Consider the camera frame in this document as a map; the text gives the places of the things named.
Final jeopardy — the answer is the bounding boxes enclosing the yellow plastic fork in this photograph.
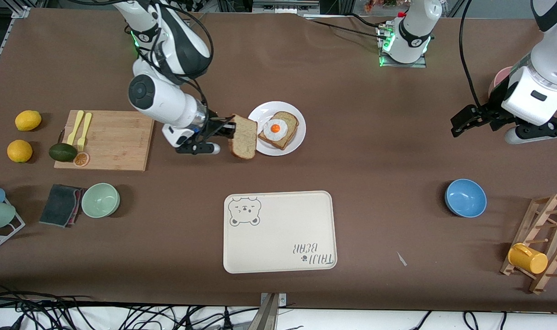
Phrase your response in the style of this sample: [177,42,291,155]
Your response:
[77,113,93,152]

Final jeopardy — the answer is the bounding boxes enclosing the grey folded cloth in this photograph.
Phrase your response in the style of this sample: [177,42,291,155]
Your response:
[39,184,86,228]

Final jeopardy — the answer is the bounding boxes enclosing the bread slice sandwich lid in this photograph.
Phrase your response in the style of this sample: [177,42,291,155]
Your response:
[228,115,258,160]

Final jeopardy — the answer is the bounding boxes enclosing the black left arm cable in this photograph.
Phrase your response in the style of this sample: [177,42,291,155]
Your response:
[459,0,485,108]

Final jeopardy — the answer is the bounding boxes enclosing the aluminium profile bracket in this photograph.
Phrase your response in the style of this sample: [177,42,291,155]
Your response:
[248,292,287,330]

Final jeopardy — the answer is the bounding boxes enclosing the black base power cable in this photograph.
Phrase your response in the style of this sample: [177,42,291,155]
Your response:
[345,13,389,29]
[306,17,386,41]

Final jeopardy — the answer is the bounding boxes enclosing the tangled black cables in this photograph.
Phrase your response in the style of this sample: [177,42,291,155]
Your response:
[0,283,260,330]

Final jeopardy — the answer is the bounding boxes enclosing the wooden peg drying rack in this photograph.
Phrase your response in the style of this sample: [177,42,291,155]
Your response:
[500,194,557,294]

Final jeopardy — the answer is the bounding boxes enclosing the blue bowl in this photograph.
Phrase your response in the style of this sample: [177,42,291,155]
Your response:
[445,179,487,218]

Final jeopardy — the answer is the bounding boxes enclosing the bamboo cutting board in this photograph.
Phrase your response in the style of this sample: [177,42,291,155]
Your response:
[54,110,155,172]

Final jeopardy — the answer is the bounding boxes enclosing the white table edge panel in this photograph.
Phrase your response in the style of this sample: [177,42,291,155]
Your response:
[0,305,557,330]

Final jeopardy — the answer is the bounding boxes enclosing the yellow plastic mug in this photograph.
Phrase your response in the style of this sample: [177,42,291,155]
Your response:
[508,243,548,275]

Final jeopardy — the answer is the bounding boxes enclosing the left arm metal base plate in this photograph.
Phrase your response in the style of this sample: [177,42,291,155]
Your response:
[379,54,428,68]

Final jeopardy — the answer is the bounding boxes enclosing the grey metal equipment frame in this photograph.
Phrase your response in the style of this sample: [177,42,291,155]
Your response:
[253,0,320,14]

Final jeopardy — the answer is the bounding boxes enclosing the mint green bowl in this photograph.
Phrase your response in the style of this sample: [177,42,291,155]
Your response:
[81,183,121,218]

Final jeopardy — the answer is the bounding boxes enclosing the white round plate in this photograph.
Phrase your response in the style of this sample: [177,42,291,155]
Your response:
[248,101,306,157]

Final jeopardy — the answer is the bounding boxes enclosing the yellow plastic knife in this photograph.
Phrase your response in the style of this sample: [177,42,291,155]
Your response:
[66,110,84,146]

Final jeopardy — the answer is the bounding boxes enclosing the dark green avocado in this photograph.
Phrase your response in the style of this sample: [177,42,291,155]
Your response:
[49,143,78,162]

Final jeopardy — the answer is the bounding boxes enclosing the cream bear print tray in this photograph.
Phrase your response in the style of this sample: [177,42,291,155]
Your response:
[223,191,337,274]

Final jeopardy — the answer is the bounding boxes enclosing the crusty bread slice under egg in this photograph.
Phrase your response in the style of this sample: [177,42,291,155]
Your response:
[258,111,300,150]

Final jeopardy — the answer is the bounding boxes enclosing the pink cup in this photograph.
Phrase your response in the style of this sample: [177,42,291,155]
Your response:
[488,66,515,99]

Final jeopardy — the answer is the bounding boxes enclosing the toy fried egg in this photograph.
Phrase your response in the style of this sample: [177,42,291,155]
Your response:
[264,119,288,141]

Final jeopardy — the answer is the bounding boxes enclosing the yellow lemon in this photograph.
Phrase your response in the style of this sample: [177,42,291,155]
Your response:
[7,140,33,163]
[15,110,42,132]

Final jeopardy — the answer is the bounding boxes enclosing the white wire cup rack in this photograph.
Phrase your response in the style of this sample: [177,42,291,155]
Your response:
[0,180,26,253]

